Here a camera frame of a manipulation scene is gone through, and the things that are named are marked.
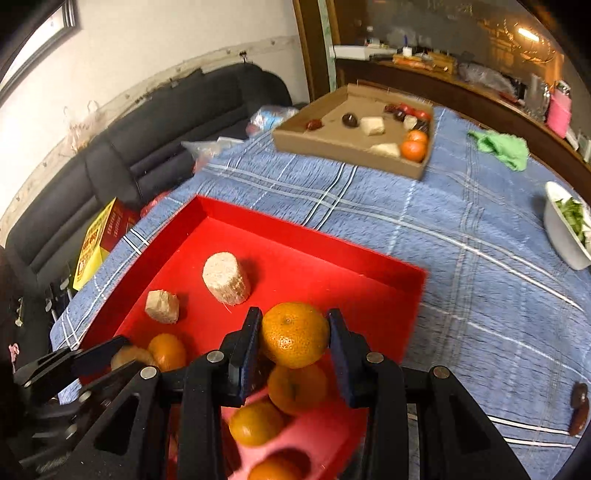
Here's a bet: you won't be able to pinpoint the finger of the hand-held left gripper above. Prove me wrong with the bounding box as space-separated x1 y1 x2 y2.
44 360 141 416
13 335 131 385

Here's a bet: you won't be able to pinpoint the cardboard box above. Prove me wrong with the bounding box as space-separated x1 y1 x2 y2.
271 84 435 181

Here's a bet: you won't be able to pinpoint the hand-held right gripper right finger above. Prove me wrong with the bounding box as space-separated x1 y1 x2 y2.
327 309 532 480

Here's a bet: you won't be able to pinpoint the green cloth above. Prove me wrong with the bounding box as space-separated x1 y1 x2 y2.
467 129 529 171

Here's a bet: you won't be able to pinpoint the glass mug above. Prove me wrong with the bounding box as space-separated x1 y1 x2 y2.
526 74 550 118

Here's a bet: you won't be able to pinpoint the white cutting board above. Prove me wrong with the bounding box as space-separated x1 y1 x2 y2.
337 45 398 61

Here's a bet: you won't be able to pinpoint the beige sugarcane piece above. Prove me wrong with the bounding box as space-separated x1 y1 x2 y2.
202 251 251 305
111 346 155 370

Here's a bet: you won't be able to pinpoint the blue and white plastic bag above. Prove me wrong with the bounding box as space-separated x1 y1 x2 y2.
247 105 298 137

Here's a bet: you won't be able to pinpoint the crumpled clear plastic bag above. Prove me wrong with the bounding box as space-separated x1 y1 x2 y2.
181 137 243 174

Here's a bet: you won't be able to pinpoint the yellow and red box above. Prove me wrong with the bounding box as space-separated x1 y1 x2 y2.
73 198 139 291

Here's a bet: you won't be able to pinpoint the pink bottle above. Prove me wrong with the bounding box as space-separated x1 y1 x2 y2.
547 88 571 139

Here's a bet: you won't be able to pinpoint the red plastic bag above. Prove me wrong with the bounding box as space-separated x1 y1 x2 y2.
140 191 174 217

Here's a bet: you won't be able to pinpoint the white bowl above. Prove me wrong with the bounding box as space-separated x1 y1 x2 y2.
543 181 591 271

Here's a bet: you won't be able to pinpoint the window frame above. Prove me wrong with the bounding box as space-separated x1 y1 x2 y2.
0 0 77 93

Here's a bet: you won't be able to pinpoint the green leafy vegetables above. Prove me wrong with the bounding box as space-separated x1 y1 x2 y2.
554 198 591 252

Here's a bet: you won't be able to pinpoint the wooden counter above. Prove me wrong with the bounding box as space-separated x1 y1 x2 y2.
335 55 591 162

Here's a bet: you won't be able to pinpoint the black sofa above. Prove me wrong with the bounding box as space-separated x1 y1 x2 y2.
0 62 294 296

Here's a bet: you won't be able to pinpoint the yellowish orange mandarin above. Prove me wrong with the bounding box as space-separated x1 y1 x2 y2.
259 302 331 369

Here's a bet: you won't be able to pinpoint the large red date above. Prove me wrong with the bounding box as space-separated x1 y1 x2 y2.
567 383 591 437

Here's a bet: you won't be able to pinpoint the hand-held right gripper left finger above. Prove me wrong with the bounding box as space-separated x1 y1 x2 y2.
55 307 264 480

